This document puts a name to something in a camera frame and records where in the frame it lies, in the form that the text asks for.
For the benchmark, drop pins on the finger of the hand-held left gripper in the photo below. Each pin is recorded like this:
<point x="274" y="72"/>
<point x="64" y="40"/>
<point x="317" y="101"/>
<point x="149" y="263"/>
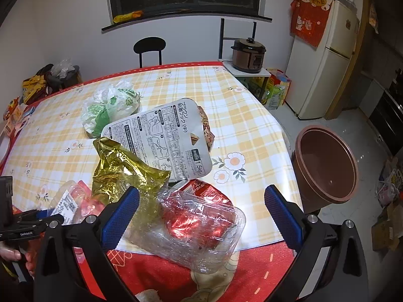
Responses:
<point x="41" y="215"/>

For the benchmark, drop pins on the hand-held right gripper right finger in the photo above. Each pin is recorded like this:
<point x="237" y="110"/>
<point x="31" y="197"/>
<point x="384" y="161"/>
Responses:
<point x="281" y="218"/>

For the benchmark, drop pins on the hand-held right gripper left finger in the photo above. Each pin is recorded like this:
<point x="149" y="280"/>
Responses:
<point x="121" y="218"/>

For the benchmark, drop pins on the gold foil wrapper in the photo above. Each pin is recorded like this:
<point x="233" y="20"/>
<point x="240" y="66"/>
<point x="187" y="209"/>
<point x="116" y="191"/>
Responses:
<point x="126" y="170"/>

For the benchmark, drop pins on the brown plastic bin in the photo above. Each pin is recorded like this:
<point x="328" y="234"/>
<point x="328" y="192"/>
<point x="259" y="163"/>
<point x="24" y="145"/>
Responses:
<point x="327" y="163"/>

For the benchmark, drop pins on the clear plastic clamshell container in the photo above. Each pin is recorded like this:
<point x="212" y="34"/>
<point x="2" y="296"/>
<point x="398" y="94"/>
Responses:
<point x="201" y="258"/>

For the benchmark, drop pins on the white printed packaging card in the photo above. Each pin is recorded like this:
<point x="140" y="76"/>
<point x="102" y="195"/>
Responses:
<point x="157" y="132"/>

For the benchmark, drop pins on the green and white plastic bag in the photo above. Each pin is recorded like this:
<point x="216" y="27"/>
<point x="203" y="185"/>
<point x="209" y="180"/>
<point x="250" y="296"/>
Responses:
<point x="110" y="103"/>

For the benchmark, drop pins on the person's left hand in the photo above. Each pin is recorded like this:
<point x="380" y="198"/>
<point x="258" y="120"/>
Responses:
<point x="11" y="254"/>

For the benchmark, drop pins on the clear pack with white label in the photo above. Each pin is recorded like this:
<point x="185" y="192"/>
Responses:
<point x="67" y="204"/>

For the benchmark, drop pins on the red foil wrapper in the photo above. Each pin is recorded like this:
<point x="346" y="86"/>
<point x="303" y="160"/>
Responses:
<point x="189" y="223"/>

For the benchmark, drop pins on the colourful snack boxes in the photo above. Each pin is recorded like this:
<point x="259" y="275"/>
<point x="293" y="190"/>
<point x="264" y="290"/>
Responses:
<point x="14" y="116"/>

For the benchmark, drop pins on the cardboard boxes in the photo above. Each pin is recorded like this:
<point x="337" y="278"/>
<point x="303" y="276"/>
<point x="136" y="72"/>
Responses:
<point x="387" y="226"/>

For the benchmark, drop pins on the yellow bags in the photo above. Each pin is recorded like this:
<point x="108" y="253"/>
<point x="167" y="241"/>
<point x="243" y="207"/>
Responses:
<point x="33" y="88"/>

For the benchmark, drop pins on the pile of household packets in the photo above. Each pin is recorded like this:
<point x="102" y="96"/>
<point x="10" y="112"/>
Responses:
<point x="388" y="182"/>

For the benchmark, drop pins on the crumpled brown snack bag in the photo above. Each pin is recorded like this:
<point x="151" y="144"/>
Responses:
<point x="207" y="132"/>

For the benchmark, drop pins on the colourful shopping bags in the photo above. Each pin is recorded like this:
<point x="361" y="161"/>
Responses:
<point x="275" y="91"/>

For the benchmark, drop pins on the black bag with clear plastic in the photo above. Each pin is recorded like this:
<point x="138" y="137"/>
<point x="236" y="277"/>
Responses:
<point x="67" y="78"/>

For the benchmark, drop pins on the dark kitchen cabinet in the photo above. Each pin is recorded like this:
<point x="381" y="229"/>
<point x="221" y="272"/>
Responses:
<point x="387" y="116"/>

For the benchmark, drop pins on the yellow checked tablecloth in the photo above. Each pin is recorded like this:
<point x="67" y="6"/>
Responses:
<point x="189" y="85"/>

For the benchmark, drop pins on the cream refrigerator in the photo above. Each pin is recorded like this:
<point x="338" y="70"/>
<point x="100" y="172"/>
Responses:
<point x="321" y="69"/>

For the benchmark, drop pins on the white shelf board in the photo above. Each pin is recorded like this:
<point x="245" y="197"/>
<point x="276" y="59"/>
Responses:
<point x="234" y="70"/>

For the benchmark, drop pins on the brown pressure cooker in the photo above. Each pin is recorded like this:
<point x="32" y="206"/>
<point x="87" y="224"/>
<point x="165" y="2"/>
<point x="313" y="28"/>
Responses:
<point x="247" y="56"/>

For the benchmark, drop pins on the black round chair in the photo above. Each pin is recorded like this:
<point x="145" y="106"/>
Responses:
<point x="149" y="45"/>

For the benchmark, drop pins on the black metal rack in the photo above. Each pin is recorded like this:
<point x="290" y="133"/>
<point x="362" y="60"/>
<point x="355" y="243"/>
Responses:
<point x="222" y="37"/>

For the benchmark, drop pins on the black window sill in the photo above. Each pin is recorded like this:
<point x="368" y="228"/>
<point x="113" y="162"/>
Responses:
<point x="110" y="27"/>

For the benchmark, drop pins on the red printed cloth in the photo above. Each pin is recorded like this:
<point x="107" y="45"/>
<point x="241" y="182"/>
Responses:
<point x="307" y="22"/>

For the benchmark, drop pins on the yellow snack packet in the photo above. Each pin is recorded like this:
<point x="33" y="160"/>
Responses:
<point x="127" y="16"/>

